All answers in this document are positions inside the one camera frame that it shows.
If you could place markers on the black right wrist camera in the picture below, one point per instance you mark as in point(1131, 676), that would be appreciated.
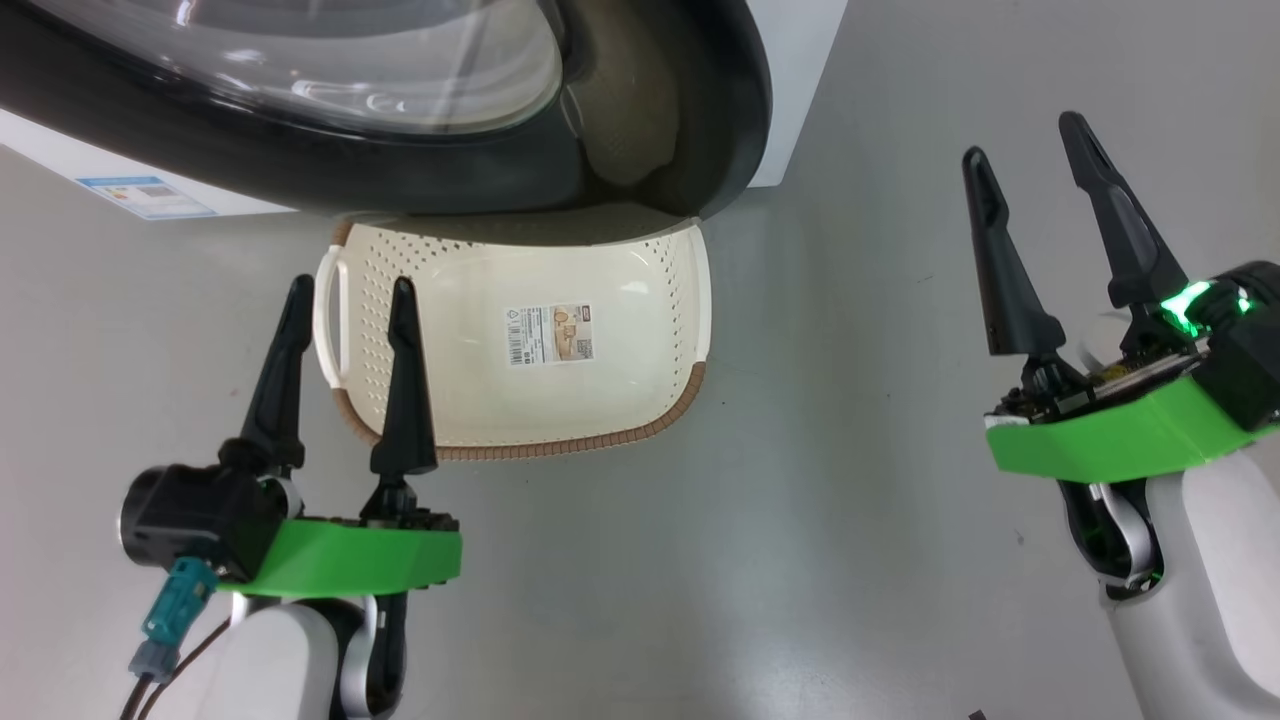
point(1250, 350)

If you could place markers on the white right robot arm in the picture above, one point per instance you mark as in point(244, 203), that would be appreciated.
point(1220, 600)

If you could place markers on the cream laundry basket brown rim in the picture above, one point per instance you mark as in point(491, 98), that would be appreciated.
point(600, 400)

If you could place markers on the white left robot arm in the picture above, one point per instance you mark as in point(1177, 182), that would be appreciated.
point(270, 670)

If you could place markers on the blue energy label sticker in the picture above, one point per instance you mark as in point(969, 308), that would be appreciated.
point(145, 197)

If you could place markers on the white front-load washing machine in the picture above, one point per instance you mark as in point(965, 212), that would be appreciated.
point(800, 80)

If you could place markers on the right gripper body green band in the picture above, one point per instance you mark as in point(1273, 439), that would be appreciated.
point(1120, 435)

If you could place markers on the black glass washing machine door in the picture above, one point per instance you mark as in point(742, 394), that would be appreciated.
point(300, 170)

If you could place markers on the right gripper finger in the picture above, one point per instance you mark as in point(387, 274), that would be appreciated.
point(1005, 280)
point(1125, 230)

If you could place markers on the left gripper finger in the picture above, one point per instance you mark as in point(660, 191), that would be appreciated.
point(280, 400)
point(405, 400)

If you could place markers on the basket barcode label sticker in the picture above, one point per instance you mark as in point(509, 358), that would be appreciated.
point(550, 335)

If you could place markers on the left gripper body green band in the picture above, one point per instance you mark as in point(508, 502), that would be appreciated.
point(350, 555)

